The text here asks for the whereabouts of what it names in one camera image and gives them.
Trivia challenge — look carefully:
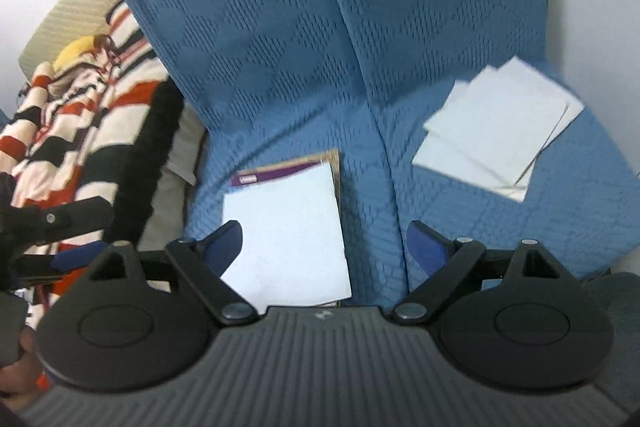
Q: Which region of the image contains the beige ribbed cushion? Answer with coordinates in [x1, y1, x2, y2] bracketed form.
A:
[19, 0, 126, 72]

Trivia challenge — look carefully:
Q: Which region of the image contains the blue quilted sofa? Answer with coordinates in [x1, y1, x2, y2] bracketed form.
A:
[100, 0, 640, 308]

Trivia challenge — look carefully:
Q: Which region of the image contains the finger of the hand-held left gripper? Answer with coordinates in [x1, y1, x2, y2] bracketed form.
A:
[10, 197, 115, 272]

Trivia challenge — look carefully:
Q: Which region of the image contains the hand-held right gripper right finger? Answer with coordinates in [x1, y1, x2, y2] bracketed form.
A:
[391, 221, 571, 324]

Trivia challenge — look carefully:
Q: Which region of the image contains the striped knit blanket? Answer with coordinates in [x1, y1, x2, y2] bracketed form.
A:
[0, 0, 171, 308]

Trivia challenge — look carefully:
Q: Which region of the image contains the painting cover book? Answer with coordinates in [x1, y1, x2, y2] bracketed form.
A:
[260, 149, 346, 308]

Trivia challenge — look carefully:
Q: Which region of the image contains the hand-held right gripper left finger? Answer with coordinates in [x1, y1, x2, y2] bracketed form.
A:
[82, 220, 257, 324]

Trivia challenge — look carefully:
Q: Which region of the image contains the person's left hand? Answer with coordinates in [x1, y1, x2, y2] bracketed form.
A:
[0, 329, 51, 408]

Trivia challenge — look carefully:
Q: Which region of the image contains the photo cover booklet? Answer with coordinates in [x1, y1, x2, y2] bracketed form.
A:
[221, 163, 353, 315]

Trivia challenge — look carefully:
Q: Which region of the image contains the yellow plush toy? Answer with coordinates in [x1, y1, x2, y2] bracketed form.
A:
[52, 35, 111, 72]

